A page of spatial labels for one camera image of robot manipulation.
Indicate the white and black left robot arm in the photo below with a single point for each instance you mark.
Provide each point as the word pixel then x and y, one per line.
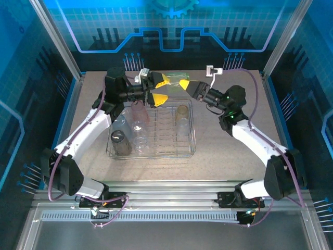
pixel 83 132

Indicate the dark grey plastic cup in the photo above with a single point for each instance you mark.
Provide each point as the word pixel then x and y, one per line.
pixel 121 145

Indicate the blue textured plastic cup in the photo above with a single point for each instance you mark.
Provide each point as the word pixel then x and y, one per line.
pixel 122 125

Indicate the frosted white plastic cup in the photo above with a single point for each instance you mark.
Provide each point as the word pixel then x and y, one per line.
pixel 182 127

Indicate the red plastic cup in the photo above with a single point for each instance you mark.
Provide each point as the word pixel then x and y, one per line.
pixel 140 113

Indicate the aluminium frame post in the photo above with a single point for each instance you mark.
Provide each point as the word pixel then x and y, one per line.
pixel 62 44
pixel 284 39

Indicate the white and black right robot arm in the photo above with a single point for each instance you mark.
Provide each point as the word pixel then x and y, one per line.
pixel 257 140

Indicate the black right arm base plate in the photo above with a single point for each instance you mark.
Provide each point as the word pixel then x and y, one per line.
pixel 225 199

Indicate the orange plastic cup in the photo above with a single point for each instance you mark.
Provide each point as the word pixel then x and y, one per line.
pixel 182 112

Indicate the grey metal shelf plate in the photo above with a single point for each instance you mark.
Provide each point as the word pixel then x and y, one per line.
pixel 169 237

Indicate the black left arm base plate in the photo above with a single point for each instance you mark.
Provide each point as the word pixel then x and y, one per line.
pixel 119 194

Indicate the clear plastic bag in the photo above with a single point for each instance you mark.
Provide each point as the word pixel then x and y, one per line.
pixel 174 80

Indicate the aluminium mounting rail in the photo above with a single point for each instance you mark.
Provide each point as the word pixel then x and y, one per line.
pixel 169 194

